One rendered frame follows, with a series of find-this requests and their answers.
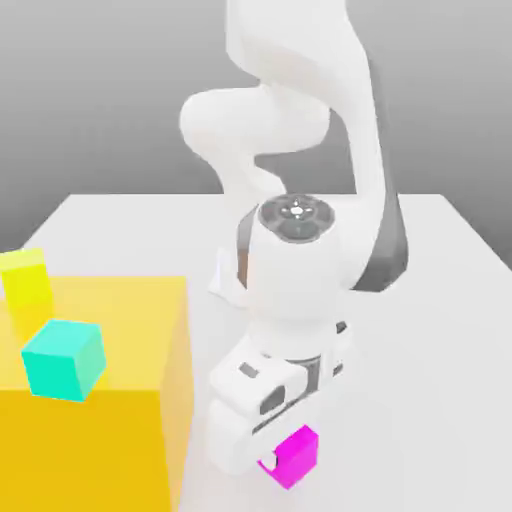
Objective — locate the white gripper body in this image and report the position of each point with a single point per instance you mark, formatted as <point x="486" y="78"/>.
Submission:
<point x="232" y="436"/>

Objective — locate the small magenta cube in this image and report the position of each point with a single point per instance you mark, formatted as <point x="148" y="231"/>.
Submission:
<point x="298" y="460"/>

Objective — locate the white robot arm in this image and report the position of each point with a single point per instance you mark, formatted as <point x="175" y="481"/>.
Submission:
<point x="296" y="280"/>

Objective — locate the small teal cube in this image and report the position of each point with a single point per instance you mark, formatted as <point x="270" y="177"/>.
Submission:
<point x="56" y="368"/>

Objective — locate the small yellow cube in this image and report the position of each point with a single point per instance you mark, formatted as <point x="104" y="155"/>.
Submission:
<point x="26" y="280"/>

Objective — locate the large yellow box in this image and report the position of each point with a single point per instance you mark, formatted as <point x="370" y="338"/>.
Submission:
<point x="88" y="440"/>

